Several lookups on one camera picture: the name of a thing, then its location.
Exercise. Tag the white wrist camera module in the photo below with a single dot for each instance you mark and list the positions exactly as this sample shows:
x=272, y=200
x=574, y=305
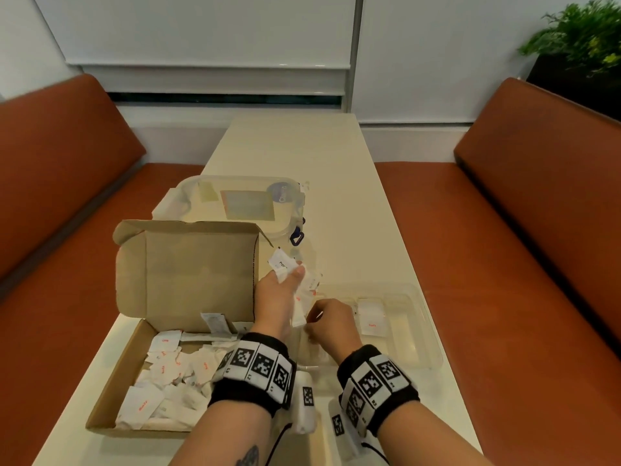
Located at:
x=305, y=402
x=342, y=431

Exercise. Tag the brown cardboard box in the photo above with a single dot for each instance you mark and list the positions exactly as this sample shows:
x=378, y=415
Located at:
x=194, y=271

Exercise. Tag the person's right forearm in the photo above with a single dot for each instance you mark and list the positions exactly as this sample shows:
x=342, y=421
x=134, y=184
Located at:
x=427, y=444

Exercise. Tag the sorted sachets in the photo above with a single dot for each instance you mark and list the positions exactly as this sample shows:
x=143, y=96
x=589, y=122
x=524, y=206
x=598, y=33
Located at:
x=373, y=320

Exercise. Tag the person's left hand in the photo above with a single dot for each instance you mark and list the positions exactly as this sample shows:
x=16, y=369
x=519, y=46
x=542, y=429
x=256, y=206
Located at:
x=274, y=305

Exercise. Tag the white roller blind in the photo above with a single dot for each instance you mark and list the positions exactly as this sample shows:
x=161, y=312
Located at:
x=204, y=29

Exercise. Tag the black wristband with marker tiles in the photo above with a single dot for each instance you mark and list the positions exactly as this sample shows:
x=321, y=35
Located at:
x=252, y=371
x=376, y=388

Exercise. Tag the grey window frame post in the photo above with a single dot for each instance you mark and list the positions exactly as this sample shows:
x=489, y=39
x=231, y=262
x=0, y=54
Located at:
x=354, y=43

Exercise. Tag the person's right hand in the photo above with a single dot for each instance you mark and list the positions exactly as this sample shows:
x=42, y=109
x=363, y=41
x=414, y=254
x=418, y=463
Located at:
x=335, y=330

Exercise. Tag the clear compartment tray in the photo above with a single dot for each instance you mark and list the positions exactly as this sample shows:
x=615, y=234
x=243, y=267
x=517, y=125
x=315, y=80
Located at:
x=412, y=334

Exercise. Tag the person's left forearm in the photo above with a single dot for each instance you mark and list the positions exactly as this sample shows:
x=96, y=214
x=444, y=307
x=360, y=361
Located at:
x=223, y=436

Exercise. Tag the pile of white sachets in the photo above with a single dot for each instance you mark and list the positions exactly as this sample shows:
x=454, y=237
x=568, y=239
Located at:
x=165, y=378

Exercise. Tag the black planter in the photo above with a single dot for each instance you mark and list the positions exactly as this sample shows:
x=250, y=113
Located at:
x=577, y=89

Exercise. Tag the clear lidded plastic container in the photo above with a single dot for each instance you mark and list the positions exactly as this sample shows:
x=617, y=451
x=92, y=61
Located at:
x=242, y=203

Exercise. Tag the green leafy plant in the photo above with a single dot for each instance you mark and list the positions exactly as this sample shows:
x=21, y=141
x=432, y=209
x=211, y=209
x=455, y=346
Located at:
x=577, y=33

